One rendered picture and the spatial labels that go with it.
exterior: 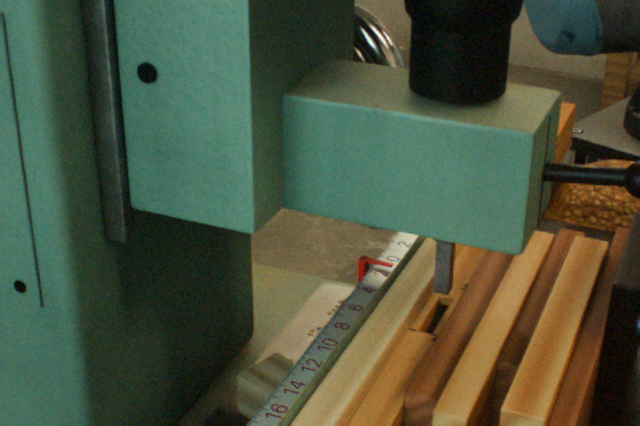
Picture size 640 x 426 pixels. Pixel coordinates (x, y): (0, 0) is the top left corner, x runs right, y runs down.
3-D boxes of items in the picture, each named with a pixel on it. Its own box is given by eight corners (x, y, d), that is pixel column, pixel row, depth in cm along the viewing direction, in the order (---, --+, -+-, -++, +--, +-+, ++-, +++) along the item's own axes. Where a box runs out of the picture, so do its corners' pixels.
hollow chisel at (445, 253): (448, 295, 56) (453, 218, 54) (433, 292, 56) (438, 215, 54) (452, 288, 57) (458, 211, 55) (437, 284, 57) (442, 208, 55)
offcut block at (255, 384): (237, 412, 70) (236, 374, 69) (277, 388, 73) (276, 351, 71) (274, 436, 68) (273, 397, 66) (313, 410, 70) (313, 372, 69)
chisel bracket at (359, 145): (519, 285, 50) (536, 132, 47) (276, 232, 55) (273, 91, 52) (549, 225, 56) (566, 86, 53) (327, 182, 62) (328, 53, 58)
